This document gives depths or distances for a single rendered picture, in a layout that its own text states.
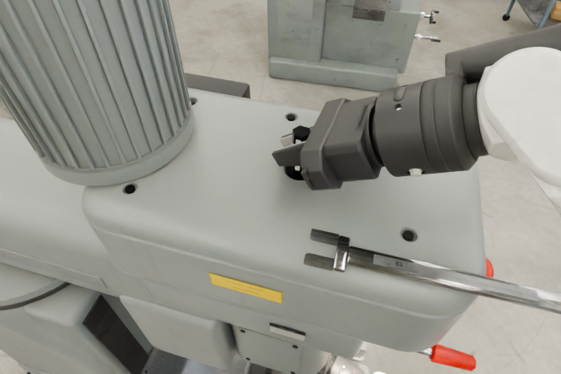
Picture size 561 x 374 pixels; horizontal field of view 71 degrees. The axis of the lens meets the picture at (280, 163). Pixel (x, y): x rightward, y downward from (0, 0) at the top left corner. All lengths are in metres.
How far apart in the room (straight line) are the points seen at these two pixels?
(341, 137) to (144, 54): 0.21
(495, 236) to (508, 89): 2.71
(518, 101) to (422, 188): 0.20
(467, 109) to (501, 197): 2.92
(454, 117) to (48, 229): 0.58
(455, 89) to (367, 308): 0.24
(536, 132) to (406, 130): 0.10
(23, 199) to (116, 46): 0.40
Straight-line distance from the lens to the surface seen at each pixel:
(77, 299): 0.88
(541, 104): 0.33
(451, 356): 0.60
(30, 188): 0.75
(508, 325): 2.72
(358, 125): 0.39
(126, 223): 0.48
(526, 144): 0.32
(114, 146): 0.46
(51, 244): 0.71
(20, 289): 0.90
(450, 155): 0.36
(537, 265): 3.02
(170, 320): 0.75
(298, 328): 0.58
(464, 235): 0.47
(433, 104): 0.36
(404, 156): 0.37
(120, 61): 0.41
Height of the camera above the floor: 2.25
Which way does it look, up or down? 47 degrees down
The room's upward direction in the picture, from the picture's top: straight up
